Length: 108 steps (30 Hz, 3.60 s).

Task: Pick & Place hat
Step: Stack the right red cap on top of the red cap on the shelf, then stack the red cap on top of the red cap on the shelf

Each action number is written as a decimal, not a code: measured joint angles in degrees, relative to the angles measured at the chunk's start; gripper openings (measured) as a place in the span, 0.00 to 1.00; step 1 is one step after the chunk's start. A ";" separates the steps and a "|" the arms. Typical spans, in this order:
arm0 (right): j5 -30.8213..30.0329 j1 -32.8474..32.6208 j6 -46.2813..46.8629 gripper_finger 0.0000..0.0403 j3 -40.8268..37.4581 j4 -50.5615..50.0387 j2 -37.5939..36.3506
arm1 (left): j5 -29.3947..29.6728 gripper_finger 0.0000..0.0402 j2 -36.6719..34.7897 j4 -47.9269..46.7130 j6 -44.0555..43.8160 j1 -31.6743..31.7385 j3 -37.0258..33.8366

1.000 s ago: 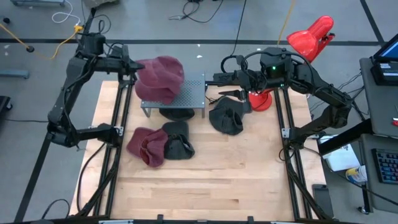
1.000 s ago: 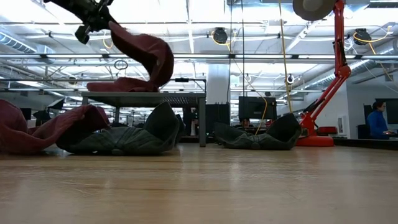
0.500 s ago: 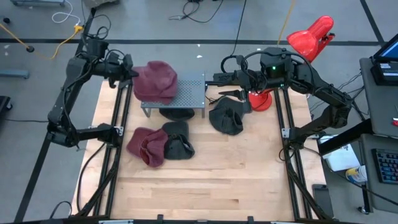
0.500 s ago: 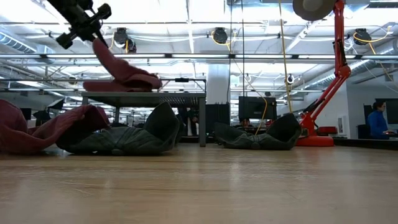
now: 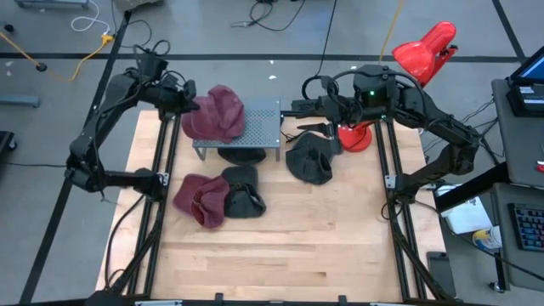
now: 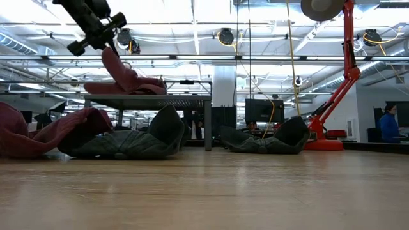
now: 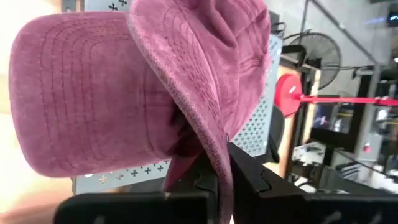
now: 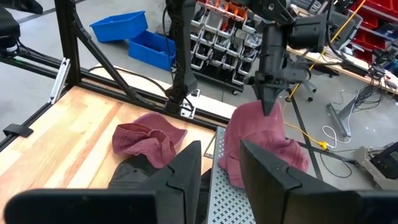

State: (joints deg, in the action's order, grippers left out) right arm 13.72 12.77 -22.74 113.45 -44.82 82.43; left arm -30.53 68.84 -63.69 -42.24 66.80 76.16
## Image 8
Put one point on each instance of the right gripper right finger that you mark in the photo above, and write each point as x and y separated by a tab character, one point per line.
280	199

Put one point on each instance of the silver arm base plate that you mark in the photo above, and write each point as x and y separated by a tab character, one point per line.
191	109

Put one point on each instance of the blue plastic bin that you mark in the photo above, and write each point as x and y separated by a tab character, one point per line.
149	49
121	26

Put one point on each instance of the silver frame bracket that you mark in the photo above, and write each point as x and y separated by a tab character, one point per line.
60	81

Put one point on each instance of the grey floor box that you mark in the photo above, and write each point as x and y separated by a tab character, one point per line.
370	168

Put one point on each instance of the black aluminium table frame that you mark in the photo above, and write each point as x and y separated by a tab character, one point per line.
66	37

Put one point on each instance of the grey metal floor foot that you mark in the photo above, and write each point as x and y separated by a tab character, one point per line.
335	116

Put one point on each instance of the wooden workbench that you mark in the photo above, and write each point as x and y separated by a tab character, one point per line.
357	63

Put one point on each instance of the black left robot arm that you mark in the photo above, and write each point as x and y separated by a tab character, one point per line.
182	46

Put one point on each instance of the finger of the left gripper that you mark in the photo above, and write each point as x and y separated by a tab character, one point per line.
274	95
265	96

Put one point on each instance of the maroon baseball cap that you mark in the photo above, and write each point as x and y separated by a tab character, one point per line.
230	168
252	124
146	140

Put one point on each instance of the black table edge clip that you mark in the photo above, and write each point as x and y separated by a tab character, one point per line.
18	130

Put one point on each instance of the grey perforated metal shelf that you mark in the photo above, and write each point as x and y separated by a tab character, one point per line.
227	199

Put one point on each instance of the red storage bin shelf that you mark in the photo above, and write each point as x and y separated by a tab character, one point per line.
379	9

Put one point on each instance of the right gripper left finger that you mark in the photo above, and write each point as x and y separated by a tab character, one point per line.
174	199

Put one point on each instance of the parts bin rack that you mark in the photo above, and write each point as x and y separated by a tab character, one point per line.
217	46

